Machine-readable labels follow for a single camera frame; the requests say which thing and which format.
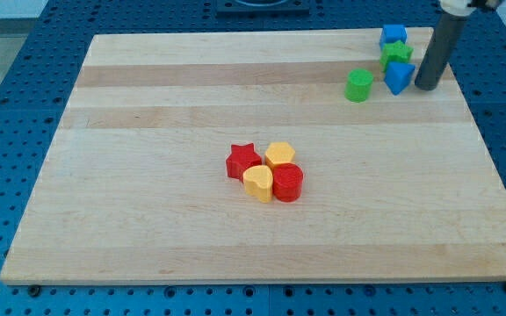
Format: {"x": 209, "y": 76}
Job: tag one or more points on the blue cube block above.
{"x": 392, "y": 33}

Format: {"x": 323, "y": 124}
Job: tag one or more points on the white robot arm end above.
{"x": 464, "y": 8}

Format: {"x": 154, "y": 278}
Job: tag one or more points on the red star block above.
{"x": 241, "y": 158}

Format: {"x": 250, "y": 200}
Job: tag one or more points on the yellow heart block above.
{"x": 258, "y": 181}

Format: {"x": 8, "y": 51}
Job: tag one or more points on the yellow hexagon block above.
{"x": 278, "y": 153}

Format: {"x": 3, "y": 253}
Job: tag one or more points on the red cylinder block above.
{"x": 287, "y": 182}

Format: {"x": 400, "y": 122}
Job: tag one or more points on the wooden board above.
{"x": 134, "y": 187}

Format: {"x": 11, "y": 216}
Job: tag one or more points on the green cylinder block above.
{"x": 358, "y": 85}

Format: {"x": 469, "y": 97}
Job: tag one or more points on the blue triangle block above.
{"x": 398, "y": 76}

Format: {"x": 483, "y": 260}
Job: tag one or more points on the green star block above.
{"x": 395, "y": 52}

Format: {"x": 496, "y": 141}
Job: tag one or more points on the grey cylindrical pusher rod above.
{"x": 442, "y": 43}

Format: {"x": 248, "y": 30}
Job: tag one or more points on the black board stop bolt left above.
{"x": 34, "y": 290}

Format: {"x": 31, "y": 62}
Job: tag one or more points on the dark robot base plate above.
{"x": 263, "y": 7}

